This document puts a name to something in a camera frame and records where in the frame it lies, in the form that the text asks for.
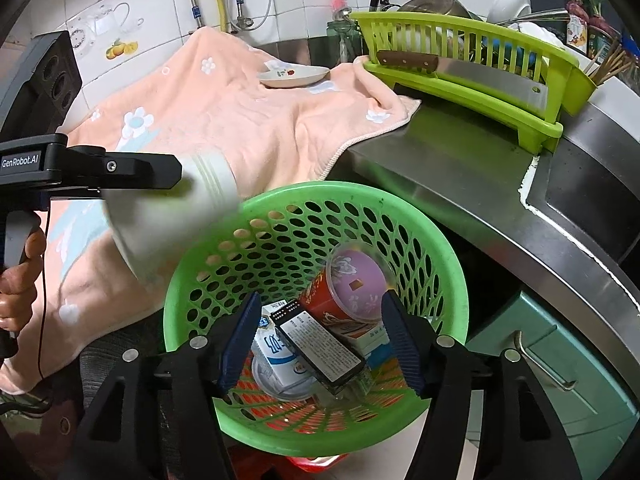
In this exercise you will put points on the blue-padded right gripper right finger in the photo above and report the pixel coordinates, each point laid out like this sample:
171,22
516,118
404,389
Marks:
412,338

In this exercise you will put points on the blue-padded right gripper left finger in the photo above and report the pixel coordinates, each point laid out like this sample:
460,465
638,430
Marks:
237,347

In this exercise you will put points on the white green milk carton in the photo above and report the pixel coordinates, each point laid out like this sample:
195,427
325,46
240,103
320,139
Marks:
367,342

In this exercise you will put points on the blue white milk carton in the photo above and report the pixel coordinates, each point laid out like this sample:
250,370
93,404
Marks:
267,341

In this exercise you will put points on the red plastic cup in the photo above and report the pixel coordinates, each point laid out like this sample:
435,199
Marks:
345,296

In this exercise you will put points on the black rectangular box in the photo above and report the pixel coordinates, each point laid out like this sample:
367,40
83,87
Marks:
333,363

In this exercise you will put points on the white paper cup green leaf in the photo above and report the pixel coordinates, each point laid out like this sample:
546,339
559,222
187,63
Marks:
154,229

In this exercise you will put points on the green perforated trash basket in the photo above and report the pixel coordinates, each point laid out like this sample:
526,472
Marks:
276,245

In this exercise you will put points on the left hand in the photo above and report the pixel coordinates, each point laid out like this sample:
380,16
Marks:
18,285

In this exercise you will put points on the peach floral towel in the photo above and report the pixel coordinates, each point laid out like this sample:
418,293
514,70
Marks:
206,99

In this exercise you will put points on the teal cabinet drawer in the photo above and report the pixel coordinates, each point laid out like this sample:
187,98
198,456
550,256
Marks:
596,412

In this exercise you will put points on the steel sink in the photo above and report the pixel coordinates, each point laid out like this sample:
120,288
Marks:
589,186

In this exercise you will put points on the white strawberry dish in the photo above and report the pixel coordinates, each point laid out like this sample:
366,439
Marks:
293,76

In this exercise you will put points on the green dish rack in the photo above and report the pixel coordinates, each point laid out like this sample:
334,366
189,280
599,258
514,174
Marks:
569,88

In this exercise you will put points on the steel pot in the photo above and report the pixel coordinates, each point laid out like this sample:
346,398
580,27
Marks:
444,7

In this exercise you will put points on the cleaver with wooden handle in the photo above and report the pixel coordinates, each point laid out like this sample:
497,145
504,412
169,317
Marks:
512,88

